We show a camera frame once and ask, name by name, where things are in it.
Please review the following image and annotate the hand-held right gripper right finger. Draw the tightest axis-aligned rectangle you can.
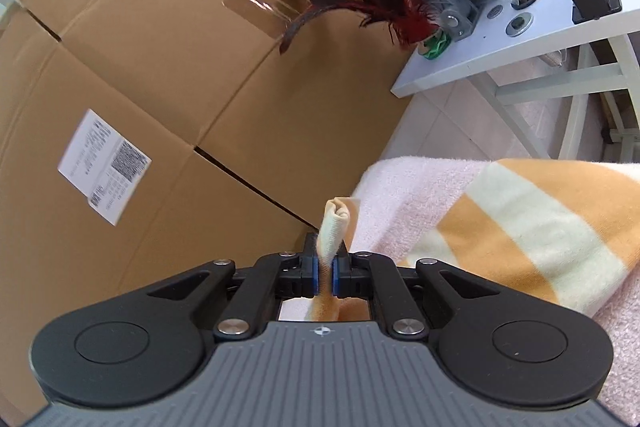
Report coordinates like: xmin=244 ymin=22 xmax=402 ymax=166
xmin=331 ymin=241 xmax=506 ymax=342

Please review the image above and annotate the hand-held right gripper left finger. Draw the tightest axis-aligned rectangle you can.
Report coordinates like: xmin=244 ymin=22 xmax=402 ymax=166
xmin=142 ymin=233 xmax=321 ymax=342

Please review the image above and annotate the orange and white striped sweater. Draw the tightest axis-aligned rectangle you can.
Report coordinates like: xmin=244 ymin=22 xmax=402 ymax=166
xmin=302 ymin=157 xmax=640 ymax=323

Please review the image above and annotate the pink fluffy towel blanket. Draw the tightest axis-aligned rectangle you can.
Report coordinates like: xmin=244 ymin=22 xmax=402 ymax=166
xmin=350 ymin=155 xmax=640 ymax=427

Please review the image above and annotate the plain cardboard box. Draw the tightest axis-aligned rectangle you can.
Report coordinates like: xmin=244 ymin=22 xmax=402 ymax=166
xmin=195 ymin=0 xmax=416 ymax=230

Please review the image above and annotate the white barcode shipping label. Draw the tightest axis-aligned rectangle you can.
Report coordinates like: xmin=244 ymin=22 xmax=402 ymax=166
xmin=86 ymin=133 xmax=152 ymax=225

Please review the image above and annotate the large cardboard box with labels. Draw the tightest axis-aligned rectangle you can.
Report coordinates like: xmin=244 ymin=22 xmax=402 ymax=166
xmin=0 ymin=7 xmax=321 ymax=427

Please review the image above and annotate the white text shipping label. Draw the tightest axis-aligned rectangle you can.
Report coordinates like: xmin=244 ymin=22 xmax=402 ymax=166
xmin=57 ymin=109 xmax=121 ymax=198

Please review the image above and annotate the clear packing tape patch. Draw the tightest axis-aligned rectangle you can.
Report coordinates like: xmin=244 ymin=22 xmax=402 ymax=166
xmin=222 ymin=0 xmax=321 ymax=38

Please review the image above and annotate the white table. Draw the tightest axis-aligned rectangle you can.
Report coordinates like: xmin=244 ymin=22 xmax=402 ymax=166
xmin=390 ymin=0 xmax=640 ymax=160

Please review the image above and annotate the cardboard box with tape patches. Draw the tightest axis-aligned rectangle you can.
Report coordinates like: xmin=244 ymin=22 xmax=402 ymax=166
xmin=15 ymin=0 xmax=351 ymax=148

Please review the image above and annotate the green ring base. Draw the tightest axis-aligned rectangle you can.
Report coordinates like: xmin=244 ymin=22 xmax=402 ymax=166
xmin=419 ymin=31 xmax=452 ymax=60

